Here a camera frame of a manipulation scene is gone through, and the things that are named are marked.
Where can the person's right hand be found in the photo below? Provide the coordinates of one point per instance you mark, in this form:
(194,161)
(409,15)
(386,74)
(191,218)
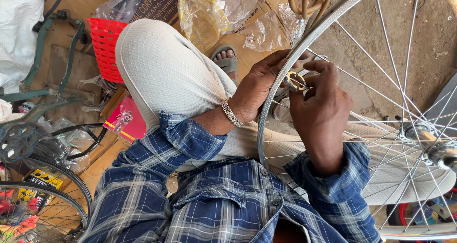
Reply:
(321,110)

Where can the person's left hand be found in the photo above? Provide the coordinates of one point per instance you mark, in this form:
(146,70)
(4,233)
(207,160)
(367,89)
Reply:
(257,89)

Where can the person's left fingers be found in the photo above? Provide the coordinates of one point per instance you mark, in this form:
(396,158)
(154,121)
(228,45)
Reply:
(275,60)

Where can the round metal spoke wrench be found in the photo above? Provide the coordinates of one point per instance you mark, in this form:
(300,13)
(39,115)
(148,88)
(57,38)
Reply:
(293,81)

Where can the silver spoked bicycle wheel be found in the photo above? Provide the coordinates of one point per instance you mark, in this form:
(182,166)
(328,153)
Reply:
(316,30)

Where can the clear plastic bag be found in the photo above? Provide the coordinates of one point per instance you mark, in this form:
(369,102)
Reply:
(262,34)
(291,21)
(235,3)

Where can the grey sandal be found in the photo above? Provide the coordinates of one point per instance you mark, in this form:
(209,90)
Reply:
(227,62)

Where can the tan rubber tyres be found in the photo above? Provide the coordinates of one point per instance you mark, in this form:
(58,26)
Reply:
(309,0)

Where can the yellow plastic bag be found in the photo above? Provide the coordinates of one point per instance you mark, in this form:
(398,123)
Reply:
(200,18)

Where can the beige textured trousers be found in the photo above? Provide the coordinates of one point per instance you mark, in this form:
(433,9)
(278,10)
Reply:
(164,68)

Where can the printed brown cardboard sheet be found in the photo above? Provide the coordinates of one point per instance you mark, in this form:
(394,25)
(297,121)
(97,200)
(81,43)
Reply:
(157,1)

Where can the blue plaid shirt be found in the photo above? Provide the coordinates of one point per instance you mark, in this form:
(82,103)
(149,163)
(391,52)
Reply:
(200,200)

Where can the red toy packet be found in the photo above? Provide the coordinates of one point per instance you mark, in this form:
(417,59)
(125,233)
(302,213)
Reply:
(126,123)

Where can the grey crumpled plastic bag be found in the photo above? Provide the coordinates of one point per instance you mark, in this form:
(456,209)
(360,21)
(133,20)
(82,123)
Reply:
(121,1)

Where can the red plastic basket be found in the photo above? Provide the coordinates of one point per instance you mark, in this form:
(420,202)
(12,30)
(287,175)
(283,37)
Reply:
(105,46)

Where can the grey flat panel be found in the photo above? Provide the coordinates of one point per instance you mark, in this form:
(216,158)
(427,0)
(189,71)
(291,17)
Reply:
(444,100)

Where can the small red wheel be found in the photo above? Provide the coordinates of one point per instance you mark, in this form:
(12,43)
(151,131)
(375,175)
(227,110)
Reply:
(401,214)

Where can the clear bag with parts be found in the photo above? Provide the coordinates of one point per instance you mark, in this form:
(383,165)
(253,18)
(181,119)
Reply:
(68,143)

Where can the black tyred bicycle wheel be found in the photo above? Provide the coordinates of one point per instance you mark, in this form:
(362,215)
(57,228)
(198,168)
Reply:
(76,185)

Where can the yellow and black box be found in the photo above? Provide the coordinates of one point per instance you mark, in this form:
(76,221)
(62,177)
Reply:
(44,180)

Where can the white woven sack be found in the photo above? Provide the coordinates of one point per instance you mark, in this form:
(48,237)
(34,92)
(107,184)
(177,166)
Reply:
(16,28)

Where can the black metal hoop bracket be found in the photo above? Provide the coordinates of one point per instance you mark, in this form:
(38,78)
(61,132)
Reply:
(89,128)

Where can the green bicycle frame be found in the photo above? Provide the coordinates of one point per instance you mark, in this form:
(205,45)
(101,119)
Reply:
(37,53)

